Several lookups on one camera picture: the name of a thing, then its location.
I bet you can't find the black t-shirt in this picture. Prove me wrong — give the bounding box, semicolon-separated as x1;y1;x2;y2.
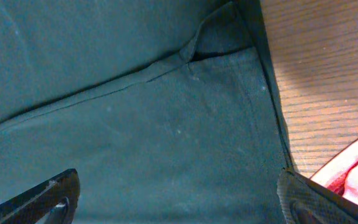
0;1;291;223

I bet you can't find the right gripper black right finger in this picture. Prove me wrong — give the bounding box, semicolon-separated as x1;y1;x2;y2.
277;169;358;224

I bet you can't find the red and black garment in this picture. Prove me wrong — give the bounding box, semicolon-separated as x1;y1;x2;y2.
311;139;358;205

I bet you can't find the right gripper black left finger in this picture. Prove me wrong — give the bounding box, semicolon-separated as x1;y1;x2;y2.
0;169;80;224

